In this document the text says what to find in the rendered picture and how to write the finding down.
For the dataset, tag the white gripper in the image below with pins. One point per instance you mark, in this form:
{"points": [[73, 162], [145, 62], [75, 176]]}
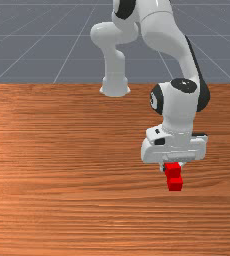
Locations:
{"points": [[173, 150]]}

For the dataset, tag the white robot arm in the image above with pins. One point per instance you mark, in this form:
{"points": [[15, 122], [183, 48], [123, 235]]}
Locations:
{"points": [[168, 36]]}

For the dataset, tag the red cube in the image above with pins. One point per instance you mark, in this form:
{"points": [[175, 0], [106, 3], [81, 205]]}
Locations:
{"points": [[172, 170], [176, 184]]}

